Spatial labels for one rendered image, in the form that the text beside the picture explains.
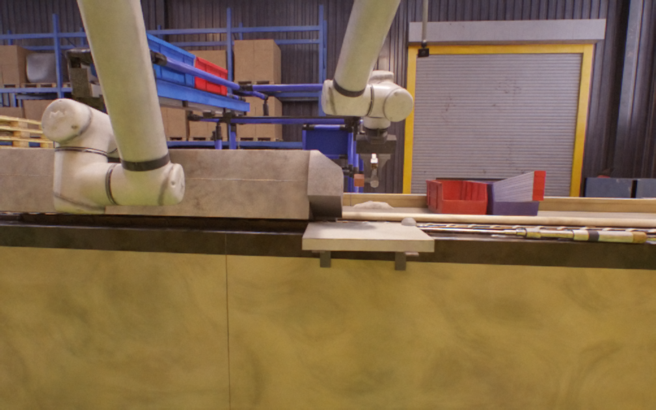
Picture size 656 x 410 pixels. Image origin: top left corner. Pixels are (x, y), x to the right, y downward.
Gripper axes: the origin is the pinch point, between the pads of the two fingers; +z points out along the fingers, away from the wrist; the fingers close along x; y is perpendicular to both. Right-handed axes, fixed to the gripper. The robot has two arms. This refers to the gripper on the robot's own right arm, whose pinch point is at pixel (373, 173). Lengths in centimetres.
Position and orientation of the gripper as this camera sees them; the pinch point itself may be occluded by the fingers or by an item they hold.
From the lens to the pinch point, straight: 119.5
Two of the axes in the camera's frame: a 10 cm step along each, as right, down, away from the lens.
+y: 0.8, -5.3, 8.5
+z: 0.3, 8.5, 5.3
